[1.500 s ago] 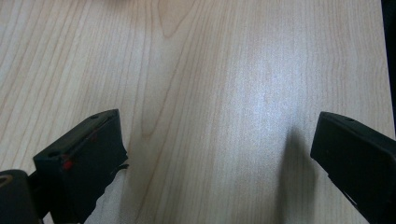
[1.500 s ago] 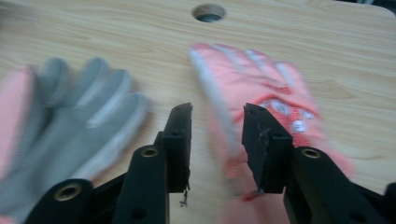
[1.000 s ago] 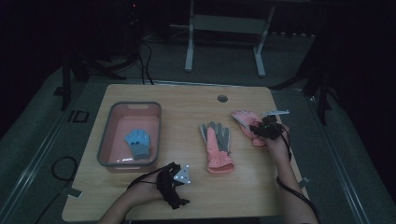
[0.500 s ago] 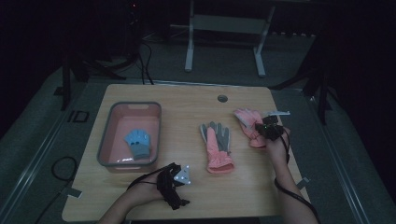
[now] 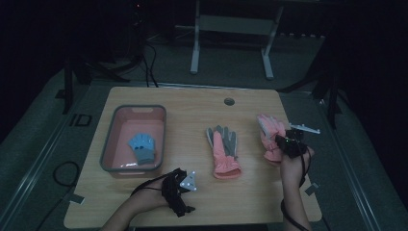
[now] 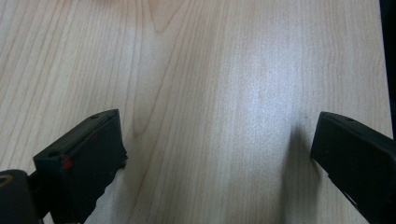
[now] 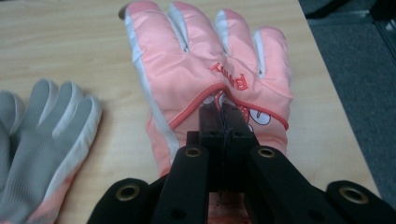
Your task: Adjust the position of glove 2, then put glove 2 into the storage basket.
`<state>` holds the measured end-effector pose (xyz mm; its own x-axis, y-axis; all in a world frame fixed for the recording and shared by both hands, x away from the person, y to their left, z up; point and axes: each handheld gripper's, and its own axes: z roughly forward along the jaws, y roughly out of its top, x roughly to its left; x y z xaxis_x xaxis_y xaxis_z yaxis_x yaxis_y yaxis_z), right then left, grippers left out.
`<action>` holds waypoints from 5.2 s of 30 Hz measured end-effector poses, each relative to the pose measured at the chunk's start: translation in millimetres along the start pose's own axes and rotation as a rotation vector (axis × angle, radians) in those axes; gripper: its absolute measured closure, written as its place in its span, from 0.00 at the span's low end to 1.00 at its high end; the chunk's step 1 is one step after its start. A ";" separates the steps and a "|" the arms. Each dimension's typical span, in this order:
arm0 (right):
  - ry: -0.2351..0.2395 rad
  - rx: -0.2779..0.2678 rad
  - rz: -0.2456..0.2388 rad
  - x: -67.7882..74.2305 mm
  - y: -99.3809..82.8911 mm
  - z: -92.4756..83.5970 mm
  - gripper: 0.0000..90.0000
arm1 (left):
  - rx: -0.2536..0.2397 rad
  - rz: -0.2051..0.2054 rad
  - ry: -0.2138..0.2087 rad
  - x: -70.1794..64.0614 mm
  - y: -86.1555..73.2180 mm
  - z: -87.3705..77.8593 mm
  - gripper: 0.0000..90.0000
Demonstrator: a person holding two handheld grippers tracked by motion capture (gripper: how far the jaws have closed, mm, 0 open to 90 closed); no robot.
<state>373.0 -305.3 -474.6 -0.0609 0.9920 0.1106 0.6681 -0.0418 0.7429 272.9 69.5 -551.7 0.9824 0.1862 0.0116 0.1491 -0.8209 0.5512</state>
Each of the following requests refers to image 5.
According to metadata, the black tripod with cables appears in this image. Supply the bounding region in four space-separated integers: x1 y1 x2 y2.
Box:
112 0 160 89

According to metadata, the person's left hand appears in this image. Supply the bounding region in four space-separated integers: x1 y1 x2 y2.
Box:
132 177 170 212

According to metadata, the black metal stand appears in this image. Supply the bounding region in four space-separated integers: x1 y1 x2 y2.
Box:
55 57 131 116
278 32 344 130

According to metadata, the blue knit glove with dots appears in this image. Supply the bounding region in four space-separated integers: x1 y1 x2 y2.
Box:
127 132 158 166

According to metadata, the pink glove with grey palm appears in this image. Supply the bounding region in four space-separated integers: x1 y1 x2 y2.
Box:
205 124 242 180

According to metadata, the pink padded glove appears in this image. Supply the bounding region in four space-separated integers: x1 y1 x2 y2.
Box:
256 113 288 164

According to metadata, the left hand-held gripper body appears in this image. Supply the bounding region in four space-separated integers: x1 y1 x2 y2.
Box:
162 167 198 218

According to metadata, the grey tape piece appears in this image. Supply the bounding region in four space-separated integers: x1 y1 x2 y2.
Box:
304 181 320 197
68 192 87 206

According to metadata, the white metal desk frame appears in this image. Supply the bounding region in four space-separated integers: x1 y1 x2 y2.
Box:
189 0 286 81

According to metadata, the black floor cable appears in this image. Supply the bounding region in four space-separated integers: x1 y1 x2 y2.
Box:
34 161 82 231

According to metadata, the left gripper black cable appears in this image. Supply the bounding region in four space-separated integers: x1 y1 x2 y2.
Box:
130 177 168 197

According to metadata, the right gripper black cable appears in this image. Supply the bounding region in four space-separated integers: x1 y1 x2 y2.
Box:
280 144 313 231

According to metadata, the pink basin with grey rim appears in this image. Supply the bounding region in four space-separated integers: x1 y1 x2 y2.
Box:
99 104 167 179

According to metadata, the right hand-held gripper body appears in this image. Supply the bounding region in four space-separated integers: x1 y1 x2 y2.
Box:
281 122 321 159

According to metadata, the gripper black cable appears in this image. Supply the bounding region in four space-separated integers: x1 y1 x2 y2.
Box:
280 144 313 231
130 177 168 197

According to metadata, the person's right hand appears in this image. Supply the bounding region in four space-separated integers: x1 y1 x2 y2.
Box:
279 146 316 190

